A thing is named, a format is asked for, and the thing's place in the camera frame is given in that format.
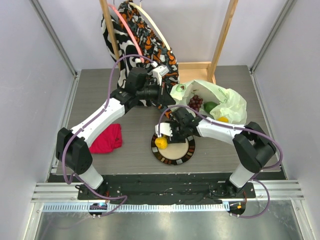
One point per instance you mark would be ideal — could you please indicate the green fake avocado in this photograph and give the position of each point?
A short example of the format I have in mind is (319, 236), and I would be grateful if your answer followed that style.
(209, 106)

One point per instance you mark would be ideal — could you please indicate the yellow fake pear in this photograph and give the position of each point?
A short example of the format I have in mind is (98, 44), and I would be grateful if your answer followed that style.
(161, 142)

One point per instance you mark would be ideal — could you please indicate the white slotted cable duct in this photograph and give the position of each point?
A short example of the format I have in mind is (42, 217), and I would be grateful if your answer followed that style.
(131, 208)

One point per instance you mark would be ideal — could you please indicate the dark red fake grapes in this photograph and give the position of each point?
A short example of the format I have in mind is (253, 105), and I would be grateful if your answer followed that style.
(195, 102)

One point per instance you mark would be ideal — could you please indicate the yellow fake lemon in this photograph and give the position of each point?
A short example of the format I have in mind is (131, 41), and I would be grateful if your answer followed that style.
(223, 119)

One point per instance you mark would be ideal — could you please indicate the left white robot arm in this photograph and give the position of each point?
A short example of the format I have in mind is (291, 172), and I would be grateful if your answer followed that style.
(72, 145)

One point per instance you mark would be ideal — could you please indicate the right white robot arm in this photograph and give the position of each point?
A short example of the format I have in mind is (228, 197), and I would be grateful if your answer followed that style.
(253, 147)

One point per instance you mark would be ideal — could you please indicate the beige plate with dark rim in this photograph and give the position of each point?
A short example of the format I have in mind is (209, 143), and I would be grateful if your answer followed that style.
(174, 153)

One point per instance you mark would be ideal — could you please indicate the wooden clothes rack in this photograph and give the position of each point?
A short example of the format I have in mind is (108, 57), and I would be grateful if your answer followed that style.
(187, 70)

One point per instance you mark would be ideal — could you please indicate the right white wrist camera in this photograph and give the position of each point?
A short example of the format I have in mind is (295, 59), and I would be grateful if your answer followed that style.
(163, 129)

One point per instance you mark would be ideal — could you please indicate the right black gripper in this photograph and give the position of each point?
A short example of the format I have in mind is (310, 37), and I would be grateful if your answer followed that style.
(175, 132)

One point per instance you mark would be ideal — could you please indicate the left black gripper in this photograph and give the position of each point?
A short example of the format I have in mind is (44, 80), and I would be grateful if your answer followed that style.
(163, 97)

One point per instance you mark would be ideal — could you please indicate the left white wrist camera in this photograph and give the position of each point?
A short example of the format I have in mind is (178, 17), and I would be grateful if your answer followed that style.
(158, 72)

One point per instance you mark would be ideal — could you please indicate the pink clothes hanger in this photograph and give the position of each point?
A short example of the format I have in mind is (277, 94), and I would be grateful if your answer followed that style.
(123, 21)

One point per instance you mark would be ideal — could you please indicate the zebra print garment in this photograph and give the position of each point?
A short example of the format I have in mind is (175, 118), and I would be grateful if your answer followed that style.
(125, 47)

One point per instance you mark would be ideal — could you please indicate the red cloth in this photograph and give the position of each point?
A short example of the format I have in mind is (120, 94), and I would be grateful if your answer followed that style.
(109, 140)

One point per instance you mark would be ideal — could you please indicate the orange grey camouflage garment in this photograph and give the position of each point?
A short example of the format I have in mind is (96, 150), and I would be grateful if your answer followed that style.
(172, 77)

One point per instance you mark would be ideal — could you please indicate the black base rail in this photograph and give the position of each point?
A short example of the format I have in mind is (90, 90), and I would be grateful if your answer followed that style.
(172, 189)

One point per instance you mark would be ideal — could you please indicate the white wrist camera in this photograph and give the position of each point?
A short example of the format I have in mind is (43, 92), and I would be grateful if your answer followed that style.
(163, 129)
(158, 72)

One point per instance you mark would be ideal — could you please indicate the cream clothes hanger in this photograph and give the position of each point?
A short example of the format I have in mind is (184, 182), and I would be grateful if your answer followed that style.
(150, 20)

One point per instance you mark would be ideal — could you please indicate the pale green plastic bag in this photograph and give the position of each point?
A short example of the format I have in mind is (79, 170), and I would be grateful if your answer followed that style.
(230, 104)

